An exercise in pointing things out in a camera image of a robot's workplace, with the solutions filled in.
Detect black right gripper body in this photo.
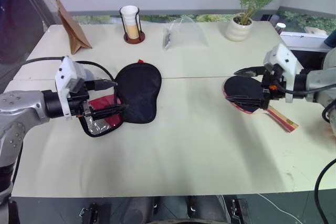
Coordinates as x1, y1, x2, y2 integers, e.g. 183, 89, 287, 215
260, 64, 287, 110

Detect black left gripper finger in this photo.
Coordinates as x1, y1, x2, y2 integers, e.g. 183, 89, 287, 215
89, 103, 130, 120
93, 78, 118, 91

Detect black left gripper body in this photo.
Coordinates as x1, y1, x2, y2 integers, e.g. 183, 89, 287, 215
67, 78, 96, 118

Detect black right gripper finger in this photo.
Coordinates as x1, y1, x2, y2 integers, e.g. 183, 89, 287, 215
226, 94, 264, 109
233, 66, 266, 79

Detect table tennis paddle black rubber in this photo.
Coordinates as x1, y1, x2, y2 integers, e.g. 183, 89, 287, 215
222, 75, 300, 134

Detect black paddle case red lining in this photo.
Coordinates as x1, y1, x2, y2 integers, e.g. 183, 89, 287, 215
83, 58, 163, 138

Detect white ribbed plant pot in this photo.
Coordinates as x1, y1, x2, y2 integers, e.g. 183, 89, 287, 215
225, 14, 254, 42

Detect small white capped bottle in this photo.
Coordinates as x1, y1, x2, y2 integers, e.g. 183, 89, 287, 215
274, 22, 287, 35

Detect white window ledge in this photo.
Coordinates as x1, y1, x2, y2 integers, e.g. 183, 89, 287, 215
279, 30, 329, 51

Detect brown paper bag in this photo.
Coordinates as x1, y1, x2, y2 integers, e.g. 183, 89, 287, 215
36, 0, 93, 55

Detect white beige ribbed cup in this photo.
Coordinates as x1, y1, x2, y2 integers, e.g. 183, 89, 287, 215
120, 5, 142, 40

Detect clear plastic bag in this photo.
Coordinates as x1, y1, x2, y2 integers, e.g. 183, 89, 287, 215
161, 16, 210, 51

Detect metal table latch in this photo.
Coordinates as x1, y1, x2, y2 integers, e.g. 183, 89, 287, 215
79, 202, 98, 217
230, 198, 253, 224

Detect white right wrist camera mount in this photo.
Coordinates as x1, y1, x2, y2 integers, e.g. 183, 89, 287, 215
263, 43, 299, 103

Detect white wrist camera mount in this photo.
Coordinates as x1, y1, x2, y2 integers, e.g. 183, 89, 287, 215
54, 56, 88, 121
263, 43, 299, 103

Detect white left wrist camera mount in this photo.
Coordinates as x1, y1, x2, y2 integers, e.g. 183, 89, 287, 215
54, 56, 88, 121

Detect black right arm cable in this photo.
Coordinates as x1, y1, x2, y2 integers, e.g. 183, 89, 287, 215
275, 80, 336, 124

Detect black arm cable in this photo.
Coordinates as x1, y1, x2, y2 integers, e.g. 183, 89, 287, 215
24, 56, 117, 83
275, 80, 336, 124

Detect cup in wire holder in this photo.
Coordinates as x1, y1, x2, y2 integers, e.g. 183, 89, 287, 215
119, 7, 146, 45

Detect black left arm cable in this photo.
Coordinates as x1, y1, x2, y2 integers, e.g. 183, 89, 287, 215
24, 56, 117, 83

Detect long black cable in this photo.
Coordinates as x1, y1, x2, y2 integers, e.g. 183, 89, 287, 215
314, 157, 336, 224

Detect thin white cable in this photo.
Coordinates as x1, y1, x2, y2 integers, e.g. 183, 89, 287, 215
256, 193, 303, 224

